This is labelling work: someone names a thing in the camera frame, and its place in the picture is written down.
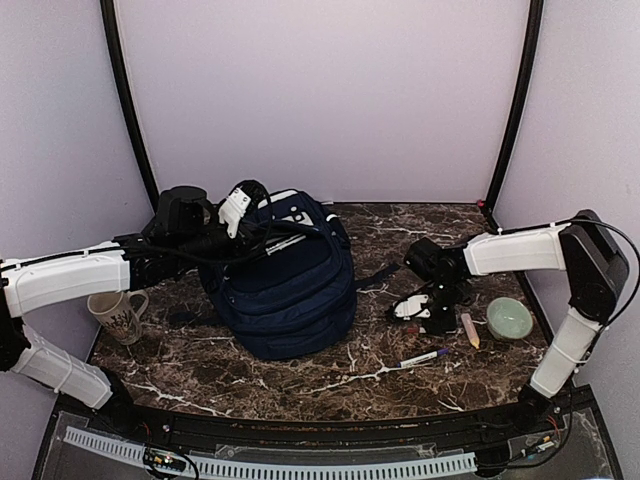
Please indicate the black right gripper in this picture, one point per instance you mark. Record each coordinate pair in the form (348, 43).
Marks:
(449, 324)

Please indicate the white marker purple cap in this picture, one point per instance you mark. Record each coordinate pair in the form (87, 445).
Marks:
(423, 358)

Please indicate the navy blue student backpack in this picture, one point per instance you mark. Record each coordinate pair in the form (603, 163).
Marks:
(297, 301)

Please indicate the white marker black cap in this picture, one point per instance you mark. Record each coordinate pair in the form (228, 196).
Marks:
(280, 244)

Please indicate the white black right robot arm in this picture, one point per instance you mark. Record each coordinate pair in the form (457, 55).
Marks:
(583, 246)

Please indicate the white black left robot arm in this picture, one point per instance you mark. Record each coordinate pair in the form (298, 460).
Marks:
(126, 263)

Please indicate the pale green ceramic bowl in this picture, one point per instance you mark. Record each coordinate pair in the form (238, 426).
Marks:
(508, 319)

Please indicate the cream patterned ceramic mug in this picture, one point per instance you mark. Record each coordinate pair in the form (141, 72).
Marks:
(120, 313)

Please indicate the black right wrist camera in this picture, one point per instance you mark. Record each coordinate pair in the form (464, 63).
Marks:
(422, 258)

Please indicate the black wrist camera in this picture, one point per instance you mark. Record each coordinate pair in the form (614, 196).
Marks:
(422, 258)
(181, 210)

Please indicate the grey slotted cable duct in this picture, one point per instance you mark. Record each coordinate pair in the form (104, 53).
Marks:
(236, 462)

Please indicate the black front mounting rail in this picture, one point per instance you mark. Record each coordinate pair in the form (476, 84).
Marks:
(467, 430)

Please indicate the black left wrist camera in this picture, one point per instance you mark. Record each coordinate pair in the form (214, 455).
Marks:
(181, 210)

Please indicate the black right corner post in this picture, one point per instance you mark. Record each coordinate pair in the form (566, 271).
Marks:
(526, 64)

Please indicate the black corner post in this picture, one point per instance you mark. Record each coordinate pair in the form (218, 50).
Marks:
(126, 100)
(526, 64)

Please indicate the black left corner post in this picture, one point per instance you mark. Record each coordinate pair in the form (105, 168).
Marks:
(126, 100)

